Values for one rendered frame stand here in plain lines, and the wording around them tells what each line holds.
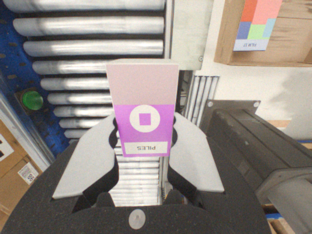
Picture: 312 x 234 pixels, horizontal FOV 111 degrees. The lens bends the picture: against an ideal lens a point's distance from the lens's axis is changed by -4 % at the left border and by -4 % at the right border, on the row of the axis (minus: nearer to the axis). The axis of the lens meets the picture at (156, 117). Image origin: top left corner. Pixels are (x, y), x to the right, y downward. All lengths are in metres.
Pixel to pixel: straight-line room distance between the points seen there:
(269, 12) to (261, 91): 0.30
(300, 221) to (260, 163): 0.13
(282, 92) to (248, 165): 0.44
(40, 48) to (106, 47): 0.23
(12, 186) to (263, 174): 0.81
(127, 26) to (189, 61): 0.24
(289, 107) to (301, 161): 0.44
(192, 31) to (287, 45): 0.36
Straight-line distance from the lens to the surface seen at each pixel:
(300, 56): 0.74
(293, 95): 0.83
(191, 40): 0.48
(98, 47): 0.49
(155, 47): 0.46
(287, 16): 0.65
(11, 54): 0.65
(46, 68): 0.61
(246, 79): 0.62
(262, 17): 0.54
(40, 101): 0.62
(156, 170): 0.84
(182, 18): 0.48
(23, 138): 0.63
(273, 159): 0.42
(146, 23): 0.47
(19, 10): 0.64
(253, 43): 0.53
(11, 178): 0.69
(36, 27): 0.59
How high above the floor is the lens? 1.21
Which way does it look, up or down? 59 degrees down
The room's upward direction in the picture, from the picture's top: 175 degrees clockwise
